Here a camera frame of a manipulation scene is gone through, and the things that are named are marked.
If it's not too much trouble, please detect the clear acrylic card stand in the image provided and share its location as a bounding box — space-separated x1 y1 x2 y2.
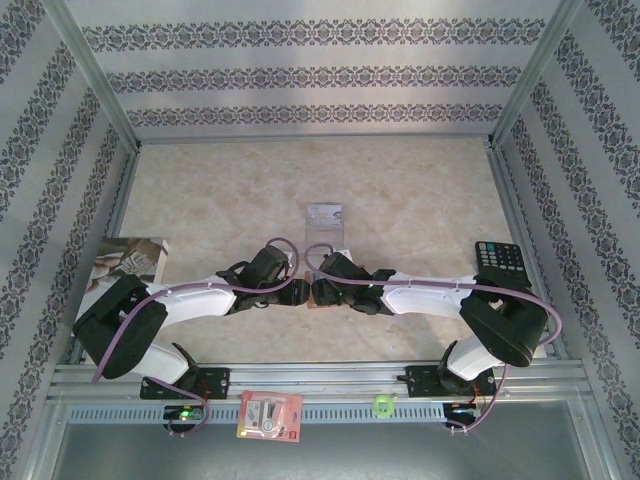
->
302 202 348 257

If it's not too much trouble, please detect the silver credit card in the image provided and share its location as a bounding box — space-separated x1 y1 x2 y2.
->
306 202 345 227

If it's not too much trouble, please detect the red blister pack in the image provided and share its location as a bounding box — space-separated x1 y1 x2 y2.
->
235 389 305 444

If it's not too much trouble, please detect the photo cover book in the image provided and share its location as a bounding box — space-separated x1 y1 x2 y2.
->
87 235 171 301

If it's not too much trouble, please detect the small controller board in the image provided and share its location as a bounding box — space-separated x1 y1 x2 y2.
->
444 402 484 421
163 404 207 424

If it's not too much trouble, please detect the black calculator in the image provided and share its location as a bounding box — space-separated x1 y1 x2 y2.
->
473 240 531 289

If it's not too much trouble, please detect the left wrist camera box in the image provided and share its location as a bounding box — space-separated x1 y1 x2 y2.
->
269 248 293 281

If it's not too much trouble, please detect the aluminium mounting rail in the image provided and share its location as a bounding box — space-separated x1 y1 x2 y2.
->
47 362 586 399

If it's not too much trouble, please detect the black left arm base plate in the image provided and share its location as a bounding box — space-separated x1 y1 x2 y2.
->
139 367 231 401

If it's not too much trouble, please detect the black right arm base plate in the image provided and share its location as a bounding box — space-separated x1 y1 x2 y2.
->
405 364 499 400

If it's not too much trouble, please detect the grey slotted cable duct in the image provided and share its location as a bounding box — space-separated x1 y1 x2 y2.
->
67 402 446 424

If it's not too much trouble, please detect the aluminium back rail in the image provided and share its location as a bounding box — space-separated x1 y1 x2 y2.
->
137 132 494 146

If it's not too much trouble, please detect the aluminium side rail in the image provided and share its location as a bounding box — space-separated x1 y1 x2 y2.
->
487 142 574 364
67 144 144 366

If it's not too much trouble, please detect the aluminium frame post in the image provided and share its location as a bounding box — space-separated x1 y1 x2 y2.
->
488 0 586 151
47 0 143 151

